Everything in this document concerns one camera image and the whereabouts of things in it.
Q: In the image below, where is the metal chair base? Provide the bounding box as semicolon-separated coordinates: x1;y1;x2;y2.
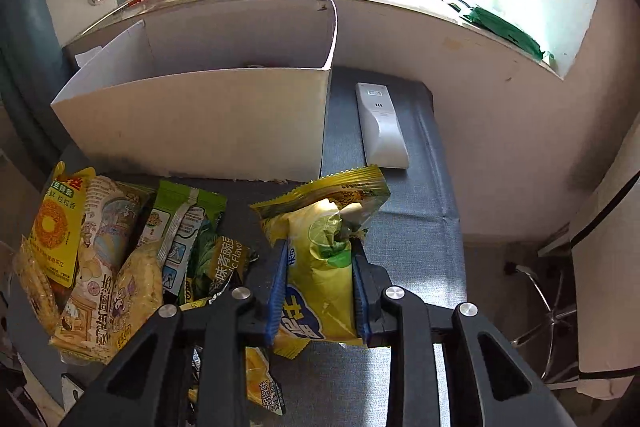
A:
503;261;577;383

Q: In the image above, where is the yellow biscuit pack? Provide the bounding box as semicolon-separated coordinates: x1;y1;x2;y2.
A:
107;242;163;355

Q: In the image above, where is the yellow chip bag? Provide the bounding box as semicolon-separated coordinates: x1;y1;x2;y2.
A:
250;165;390;360

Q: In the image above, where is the green pea snack bag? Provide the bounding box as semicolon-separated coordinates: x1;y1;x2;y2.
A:
180;221;250;305

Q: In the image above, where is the white cartoon snack bag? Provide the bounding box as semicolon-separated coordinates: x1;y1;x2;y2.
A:
50;176;153;362

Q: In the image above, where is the green cloth on sill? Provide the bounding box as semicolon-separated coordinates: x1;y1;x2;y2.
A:
442;0;553;61

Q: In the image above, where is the clear yellow cracker pack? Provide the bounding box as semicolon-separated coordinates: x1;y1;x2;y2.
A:
13;236;60;336

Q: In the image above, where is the white chair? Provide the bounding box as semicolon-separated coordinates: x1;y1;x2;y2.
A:
538;120;640;400

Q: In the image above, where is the white cardboard box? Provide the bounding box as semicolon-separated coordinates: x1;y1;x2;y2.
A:
52;0;337;182

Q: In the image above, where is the teal curtain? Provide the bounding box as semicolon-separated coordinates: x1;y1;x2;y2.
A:
1;0;70;172

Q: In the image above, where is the yellow ring snack bag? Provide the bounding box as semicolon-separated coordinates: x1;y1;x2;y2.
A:
28;161;96;288

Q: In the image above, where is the white remote control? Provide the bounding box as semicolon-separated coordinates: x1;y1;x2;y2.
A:
356;82;409;170

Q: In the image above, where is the green seaweed strip pack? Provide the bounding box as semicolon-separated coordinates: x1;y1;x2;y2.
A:
137;180;227;298

